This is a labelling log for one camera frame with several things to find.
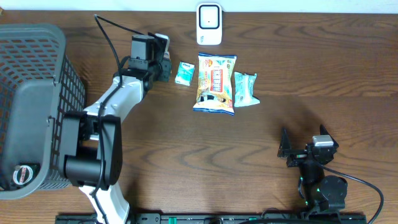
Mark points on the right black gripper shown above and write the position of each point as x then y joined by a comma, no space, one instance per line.
297,155

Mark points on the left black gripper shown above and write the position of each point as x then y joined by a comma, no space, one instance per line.
166,75

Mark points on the teal small carton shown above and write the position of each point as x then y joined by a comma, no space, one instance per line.
185,73

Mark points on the yellow snack bag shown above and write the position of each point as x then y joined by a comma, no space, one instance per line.
214,94

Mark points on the mint green pack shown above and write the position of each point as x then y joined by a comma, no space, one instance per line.
244,89

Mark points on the round tape roll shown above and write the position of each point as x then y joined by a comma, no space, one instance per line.
22,175

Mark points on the orange small carton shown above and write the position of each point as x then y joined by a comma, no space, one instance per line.
166,56

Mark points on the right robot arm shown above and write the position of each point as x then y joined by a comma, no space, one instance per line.
323,194

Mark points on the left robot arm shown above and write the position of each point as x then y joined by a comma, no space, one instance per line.
91,154

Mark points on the white barcode scanner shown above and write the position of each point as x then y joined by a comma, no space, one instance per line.
209,24

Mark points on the grey plastic shopping basket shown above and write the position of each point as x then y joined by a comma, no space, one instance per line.
38,86

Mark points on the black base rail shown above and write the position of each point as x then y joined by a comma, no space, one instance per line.
155,218

